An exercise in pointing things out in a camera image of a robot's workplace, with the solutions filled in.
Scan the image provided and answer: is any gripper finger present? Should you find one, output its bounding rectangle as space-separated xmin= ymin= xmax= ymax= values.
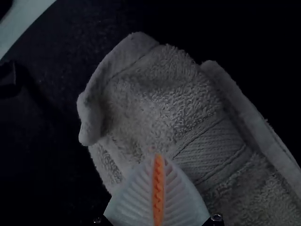
xmin=155 ymin=153 xmax=223 ymax=226
xmin=93 ymin=153 xmax=158 ymax=226

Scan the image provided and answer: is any pale towel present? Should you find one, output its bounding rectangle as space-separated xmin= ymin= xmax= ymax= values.
xmin=77 ymin=32 xmax=301 ymax=226

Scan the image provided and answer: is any black mat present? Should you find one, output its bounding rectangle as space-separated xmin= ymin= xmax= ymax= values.
xmin=0 ymin=0 xmax=301 ymax=226

